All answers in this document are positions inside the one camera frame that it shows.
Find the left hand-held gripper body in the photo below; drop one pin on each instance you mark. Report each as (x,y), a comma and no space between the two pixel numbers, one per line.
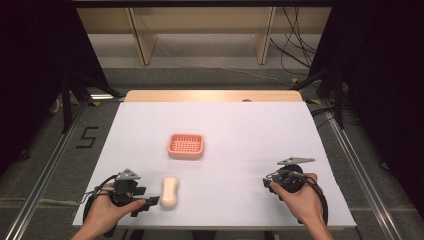
(126,186)

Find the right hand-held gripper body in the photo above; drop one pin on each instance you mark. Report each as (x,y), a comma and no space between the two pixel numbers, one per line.
(290,178)

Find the cream soap bar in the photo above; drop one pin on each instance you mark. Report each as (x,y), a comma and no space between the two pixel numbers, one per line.
(169,193)

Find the pink soap dish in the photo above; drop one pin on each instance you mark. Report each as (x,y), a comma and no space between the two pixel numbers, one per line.
(186,146)

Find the person's right hand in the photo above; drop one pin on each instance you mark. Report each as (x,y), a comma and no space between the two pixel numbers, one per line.
(301,201)

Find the person's left hand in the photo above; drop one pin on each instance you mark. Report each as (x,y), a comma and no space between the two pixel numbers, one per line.
(106,213)

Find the white table mat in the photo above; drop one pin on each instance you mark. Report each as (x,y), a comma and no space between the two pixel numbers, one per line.
(226,133)

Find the black metal stand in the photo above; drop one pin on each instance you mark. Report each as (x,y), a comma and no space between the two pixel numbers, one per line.
(336,96)
(68,100)

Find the wooden table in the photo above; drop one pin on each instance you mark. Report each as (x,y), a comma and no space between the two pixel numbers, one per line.
(213,96)

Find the black curtain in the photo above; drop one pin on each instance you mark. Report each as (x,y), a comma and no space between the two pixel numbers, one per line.
(383,83)
(36,66)

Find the light wooden shelf unit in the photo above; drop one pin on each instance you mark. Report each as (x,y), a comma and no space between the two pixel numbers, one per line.
(203,30)

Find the aluminium floor rail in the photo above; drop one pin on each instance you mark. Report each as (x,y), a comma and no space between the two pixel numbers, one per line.
(46,170)
(361,173)

